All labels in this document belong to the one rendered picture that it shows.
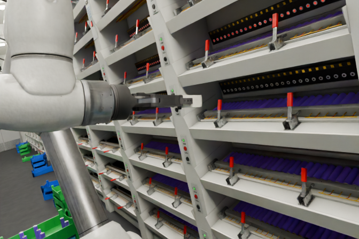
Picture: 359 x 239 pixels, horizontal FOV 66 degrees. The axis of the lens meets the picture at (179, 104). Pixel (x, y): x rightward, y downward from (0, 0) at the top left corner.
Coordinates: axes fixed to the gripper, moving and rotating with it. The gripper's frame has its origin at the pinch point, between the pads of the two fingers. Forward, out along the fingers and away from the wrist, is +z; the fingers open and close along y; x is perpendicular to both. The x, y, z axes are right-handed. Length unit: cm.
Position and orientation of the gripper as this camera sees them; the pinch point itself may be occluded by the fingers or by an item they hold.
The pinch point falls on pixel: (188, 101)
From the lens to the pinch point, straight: 67.9
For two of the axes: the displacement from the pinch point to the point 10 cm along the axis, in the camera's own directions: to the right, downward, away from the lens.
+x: -0.4, -10.0, 0.3
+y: 5.5, -0.5, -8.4
